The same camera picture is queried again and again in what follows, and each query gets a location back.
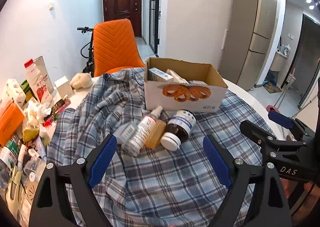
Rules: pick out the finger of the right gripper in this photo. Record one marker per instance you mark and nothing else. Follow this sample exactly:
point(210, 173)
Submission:
point(298, 128)
point(258, 135)

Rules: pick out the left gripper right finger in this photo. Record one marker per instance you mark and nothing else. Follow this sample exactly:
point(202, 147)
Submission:
point(234, 174)

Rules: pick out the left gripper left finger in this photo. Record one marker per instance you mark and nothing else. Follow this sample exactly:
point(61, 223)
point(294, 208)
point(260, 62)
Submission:
point(86, 173)

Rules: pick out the white spray bottle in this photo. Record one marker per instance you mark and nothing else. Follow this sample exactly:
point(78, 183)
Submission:
point(134, 145)

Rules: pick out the amber soap bar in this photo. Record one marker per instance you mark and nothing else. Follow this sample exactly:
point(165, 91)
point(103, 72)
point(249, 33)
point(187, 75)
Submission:
point(157, 131)

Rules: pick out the brown bottle white cap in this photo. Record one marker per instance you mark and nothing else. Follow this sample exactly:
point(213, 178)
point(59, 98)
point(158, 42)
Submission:
point(178, 130)

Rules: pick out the white Raison box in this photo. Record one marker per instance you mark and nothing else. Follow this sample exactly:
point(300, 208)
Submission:
point(157, 75)

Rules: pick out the blue plaid cloth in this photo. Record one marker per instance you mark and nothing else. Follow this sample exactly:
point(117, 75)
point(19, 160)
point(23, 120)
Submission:
point(156, 187)

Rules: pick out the small white box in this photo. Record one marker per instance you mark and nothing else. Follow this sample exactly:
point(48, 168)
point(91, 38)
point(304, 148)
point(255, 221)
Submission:
point(63, 87)

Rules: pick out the orange box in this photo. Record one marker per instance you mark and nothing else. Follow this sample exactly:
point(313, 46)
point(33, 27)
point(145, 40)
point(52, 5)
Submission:
point(11, 117)

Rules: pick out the beige plush toy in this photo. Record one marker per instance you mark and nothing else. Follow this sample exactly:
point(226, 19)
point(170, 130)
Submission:
point(81, 81)

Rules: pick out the tall white carton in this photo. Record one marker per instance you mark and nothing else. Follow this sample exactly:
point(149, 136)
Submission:
point(40, 64)

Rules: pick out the cardboard box with pretzel print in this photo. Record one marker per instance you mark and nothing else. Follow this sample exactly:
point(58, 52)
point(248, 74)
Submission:
point(203, 93)

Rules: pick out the strawberry milk carton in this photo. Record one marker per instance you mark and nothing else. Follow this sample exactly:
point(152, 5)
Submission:
point(37, 83)

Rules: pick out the white tissue pack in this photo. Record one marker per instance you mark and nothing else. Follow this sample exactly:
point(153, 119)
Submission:
point(13, 90)

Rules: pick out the beige refrigerator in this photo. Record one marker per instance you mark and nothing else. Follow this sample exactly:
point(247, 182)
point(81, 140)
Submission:
point(247, 41)

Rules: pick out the orange chair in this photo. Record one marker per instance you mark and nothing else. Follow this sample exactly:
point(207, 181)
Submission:
point(114, 47)

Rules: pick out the dark brown door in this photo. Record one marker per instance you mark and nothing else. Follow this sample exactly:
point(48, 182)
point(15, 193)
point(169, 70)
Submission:
point(124, 9)

